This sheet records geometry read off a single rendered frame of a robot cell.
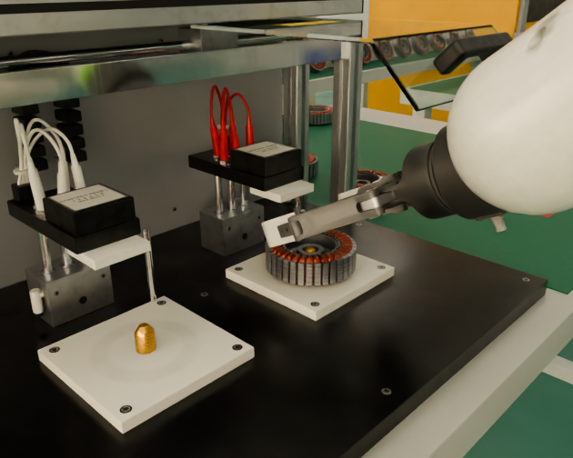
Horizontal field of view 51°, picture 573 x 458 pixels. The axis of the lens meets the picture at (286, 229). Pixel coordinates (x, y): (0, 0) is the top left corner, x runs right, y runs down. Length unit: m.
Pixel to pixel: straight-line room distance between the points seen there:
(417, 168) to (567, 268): 0.38
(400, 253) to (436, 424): 0.31
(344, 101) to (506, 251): 0.32
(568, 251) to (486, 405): 0.39
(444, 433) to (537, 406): 1.33
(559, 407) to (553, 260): 1.03
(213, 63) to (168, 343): 0.31
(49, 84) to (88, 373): 0.27
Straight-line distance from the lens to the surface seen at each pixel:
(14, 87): 0.58
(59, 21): 0.60
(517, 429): 1.80
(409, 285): 0.75
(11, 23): 0.59
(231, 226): 0.80
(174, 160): 0.88
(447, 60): 0.62
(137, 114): 0.83
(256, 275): 0.73
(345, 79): 0.87
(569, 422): 1.87
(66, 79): 0.60
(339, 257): 0.70
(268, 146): 0.76
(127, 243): 0.60
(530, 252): 0.93
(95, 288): 0.70
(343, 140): 0.89
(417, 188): 0.57
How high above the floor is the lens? 1.12
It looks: 23 degrees down
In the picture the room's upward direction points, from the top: straight up
